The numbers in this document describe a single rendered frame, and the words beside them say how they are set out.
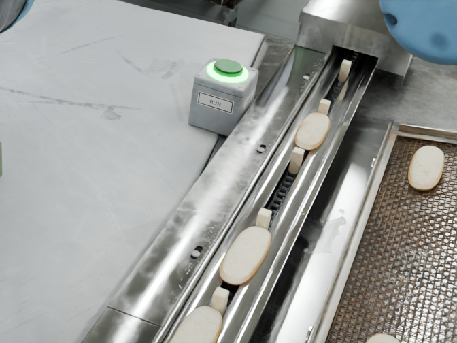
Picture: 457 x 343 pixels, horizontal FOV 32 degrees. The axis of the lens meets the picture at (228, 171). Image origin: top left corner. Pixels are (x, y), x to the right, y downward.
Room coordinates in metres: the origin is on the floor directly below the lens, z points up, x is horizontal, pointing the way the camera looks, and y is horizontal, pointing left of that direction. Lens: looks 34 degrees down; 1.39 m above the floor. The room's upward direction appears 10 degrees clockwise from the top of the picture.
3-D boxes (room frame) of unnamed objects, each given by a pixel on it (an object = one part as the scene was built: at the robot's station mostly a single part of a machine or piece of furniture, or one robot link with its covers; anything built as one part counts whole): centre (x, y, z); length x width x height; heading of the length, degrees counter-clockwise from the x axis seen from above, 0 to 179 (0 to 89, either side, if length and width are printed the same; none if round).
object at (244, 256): (0.63, -0.03, 0.86); 0.10 x 0.04 x 0.01; 164
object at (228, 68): (0.94, 0.02, 0.90); 0.04 x 0.04 x 0.02
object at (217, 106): (0.94, 0.02, 0.84); 0.08 x 0.08 x 0.11; 76
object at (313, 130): (0.91, -0.10, 0.86); 0.10 x 0.04 x 0.01; 166
